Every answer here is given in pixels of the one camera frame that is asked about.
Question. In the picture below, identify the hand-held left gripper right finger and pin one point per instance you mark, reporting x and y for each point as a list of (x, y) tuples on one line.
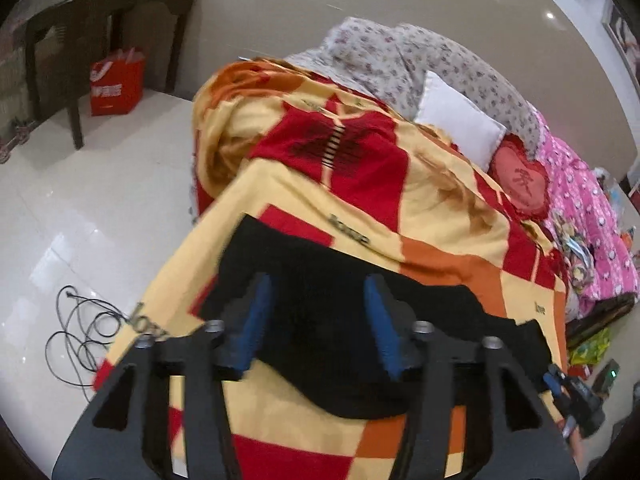
[(380, 320)]

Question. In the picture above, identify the framed wall picture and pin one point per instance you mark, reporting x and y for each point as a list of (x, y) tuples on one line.
[(625, 35)]

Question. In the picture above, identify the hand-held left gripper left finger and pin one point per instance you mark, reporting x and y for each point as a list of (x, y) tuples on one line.
[(254, 312)]

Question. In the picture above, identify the white pillow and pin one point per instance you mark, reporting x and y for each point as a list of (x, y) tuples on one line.
[(457, 117)]

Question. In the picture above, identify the dark wooden table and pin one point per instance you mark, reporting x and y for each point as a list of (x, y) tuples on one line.
[(100, 5)]

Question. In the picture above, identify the black pants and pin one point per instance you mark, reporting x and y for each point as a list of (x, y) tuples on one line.
[(325, 300)]

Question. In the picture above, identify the red shopping bag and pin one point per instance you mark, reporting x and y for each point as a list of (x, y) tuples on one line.
[(117, 87)]

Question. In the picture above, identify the pink printed blanket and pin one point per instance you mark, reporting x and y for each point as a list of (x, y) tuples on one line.
[(590, 210)]

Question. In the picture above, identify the red yellow checked blanket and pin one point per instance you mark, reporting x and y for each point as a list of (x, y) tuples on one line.
[(430, 195)]

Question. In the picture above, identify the green plastic bag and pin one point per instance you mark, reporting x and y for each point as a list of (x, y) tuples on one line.
[(592, 347)]

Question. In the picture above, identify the dark wooden bed frame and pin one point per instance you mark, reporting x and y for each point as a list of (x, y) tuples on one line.
[(600, 317)]

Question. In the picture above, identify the grey floral quilt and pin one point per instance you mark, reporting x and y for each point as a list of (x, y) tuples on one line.
[(380, 60)]

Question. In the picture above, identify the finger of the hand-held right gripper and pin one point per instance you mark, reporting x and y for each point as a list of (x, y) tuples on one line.
[(555, 380)]

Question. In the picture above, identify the red heart cushion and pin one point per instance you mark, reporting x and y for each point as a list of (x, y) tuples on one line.
[(522, 180)]

